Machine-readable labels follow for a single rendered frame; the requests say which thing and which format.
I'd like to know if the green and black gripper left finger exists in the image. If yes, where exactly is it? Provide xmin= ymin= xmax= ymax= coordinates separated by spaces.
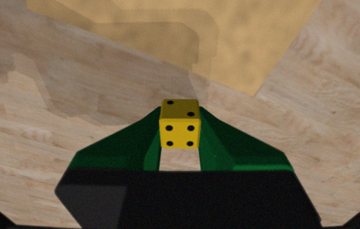
xmin=67 ymin=106 xmax=162 ymax=170

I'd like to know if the yellow die with black pips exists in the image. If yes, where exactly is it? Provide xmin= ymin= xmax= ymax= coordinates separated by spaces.
xmin=159 ymin=99 xmax=201 ymax=149

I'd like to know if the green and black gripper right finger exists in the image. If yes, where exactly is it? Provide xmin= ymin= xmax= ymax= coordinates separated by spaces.
xmin=198 ymin=106 xmax=294 ymax=172

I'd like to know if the tan flat mat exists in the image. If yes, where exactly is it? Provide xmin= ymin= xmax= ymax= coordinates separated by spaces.
xmin=27 ymin=0 xmax=322 ymax=96

